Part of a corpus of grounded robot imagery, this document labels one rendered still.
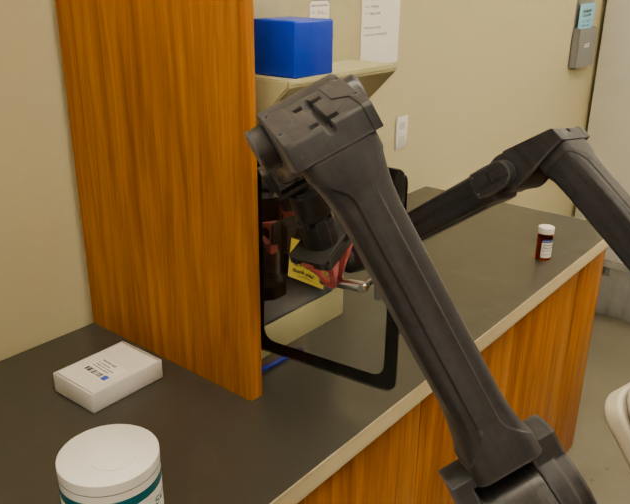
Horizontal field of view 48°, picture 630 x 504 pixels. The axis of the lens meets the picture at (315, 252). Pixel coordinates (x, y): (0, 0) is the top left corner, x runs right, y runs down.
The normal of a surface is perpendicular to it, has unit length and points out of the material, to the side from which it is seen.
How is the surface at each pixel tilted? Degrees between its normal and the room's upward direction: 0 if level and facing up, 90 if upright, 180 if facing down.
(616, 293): 95
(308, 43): 90
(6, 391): 0
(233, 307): 90
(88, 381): 0
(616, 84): 90
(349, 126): 76
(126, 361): 0
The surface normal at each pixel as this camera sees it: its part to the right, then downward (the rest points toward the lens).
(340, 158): 0.12, 0.12
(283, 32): -0.63, 0.28
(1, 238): 0.77, 0.24
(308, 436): 0.01, -0.93
